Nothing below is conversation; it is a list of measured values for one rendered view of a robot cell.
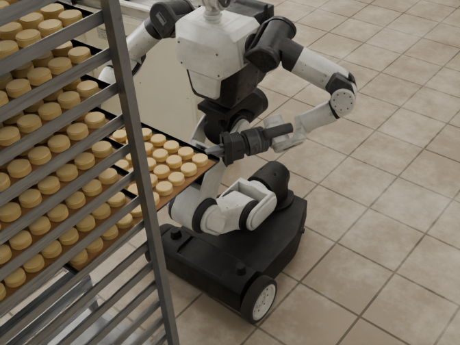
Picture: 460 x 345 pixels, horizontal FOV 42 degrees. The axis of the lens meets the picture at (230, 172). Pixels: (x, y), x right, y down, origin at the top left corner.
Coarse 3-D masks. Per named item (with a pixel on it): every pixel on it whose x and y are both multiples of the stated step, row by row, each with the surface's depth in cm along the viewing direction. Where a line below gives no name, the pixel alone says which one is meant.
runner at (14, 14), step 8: (24, 0) 113; (32, 0) 114; (40, 0) 116; (48, 0) 117; (56, 0) 119; (8, 8) 111; (16, 8) 112; (24, 8) 113; (32, 8) 115; (40, 8) 116; (0, 16) 110; (8, 16) 111; (16, 16) 113; (0, 24) 111
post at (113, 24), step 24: (120, 24) 131; (120, 48) 133; (120, 72) 137; (120, 96) 142; (144, 168) 156; (144, 192) 160; (144, 216) 167; (168, 288) 188; (168, 312) 193; (168, 336) 203
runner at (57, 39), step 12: (96, 12) 128; (72, 24) 124; (84, 24) 127; (96, 24) 129; (48, 36) 120; (60, 36) 123; (72, 36) 125; (24, 48) 117; (36, 48) 119; (48, 48) 121; (0, 60) 113; (12, 60) 116; (24, 60) 118; (0, 72) 114
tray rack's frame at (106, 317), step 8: (88, 312) 236; (80, 320) 233; (104, 320) 233; (72, 328) 231; (88, 328) 230; (96, 328) 230; (120, 328) 230; (56, 336) 228; (64, 336) 228; (80, 336) 228; (88, 336) 228; (112, 336) 227; (136, 336) 226; (48, 344) 226; (56, 344) 225; (72, 344) 225; (80, 344) 225; (104, 344) 224; (120, 344) 224; (128, 344) 224; (144, 344) 223
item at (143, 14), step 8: (72, 0) 302; (80, 0) 299; (88, 0) 295; (96, 0) 292; (120, 0) 286; (120, 8) 286; (128, 8) 283; (136, 8) 280; (144, 8) 277; (136, 16) 283; (144, 16) 280
